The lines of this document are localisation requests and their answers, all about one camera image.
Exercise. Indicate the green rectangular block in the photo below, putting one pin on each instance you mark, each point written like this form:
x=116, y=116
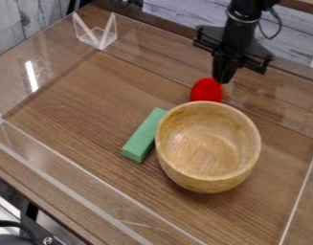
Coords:
x=141, y=141

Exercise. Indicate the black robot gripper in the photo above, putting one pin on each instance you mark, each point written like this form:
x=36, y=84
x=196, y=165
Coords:
x=234, y=53

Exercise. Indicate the light wooden bowl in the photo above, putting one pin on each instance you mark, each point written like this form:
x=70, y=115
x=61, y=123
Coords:
x=208, y=146

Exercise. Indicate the black table leg frame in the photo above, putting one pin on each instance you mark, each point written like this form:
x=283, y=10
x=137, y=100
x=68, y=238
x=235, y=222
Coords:
x=37, y=232

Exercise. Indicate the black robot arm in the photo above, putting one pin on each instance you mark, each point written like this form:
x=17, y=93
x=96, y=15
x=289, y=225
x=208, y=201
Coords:
x=244, y=15

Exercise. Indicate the clear acrylic corner bracket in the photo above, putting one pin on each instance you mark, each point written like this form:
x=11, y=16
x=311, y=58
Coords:
x=97, y=37

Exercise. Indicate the red plush strawberry toy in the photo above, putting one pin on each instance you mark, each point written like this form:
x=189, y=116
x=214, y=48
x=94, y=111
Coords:
x=207, y=89

